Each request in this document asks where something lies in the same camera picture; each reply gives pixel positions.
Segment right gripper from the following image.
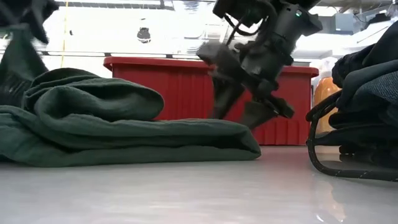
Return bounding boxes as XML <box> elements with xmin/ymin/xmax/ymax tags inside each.
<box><xmin>211</xmin><ymin>39</ymin><xmax>295</xmax><ymax>130</ymax></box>

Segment dark blue denim jeans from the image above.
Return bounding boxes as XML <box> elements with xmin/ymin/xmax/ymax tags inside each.
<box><xmin>307</xmin><ymin>118</ymin><xmax>398</xmax><ymax>170</ymax></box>

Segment green polo shirt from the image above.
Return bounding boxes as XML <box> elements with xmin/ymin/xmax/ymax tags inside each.
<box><xmin>0</xmin><ymin>26</ymin><xmax>262</xmax><ymax>168</ymax></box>

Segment red plastic laundry bin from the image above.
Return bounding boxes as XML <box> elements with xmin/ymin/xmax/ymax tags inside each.
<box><xmin>103</xmin><ymin>56</ymin><xmax>320</xmax><ymax>146</ymax></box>

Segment orange spray bottle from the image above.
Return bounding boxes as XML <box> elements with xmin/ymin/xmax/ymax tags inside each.
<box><xmin>312</xmin><ymin>57</ymin><xmax>342</xmax><ymax>134</ymax></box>

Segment black ceiling fixture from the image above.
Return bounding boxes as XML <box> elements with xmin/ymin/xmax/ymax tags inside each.
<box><xmin>136</xmin><ymin>27</ymin><xmax>152</xmax><ymax>44</ymax></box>

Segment yellow hanging cord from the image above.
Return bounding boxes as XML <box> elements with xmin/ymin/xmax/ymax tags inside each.
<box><xmin>60</xmin><ymin>0</ymin><xmax>69</xmax><ymax>68</ymax></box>

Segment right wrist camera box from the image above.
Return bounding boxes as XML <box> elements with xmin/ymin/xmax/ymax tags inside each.
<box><xmin>197</xmin><ymin>42</ymin><xmax>246</xmax><ymax>83</ymax></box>

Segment black cable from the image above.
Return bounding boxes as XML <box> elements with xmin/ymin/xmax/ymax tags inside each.
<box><xmin>305</xmin><ymin>90</ymin><xmax>398</xmax><ymax>183</ymax></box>

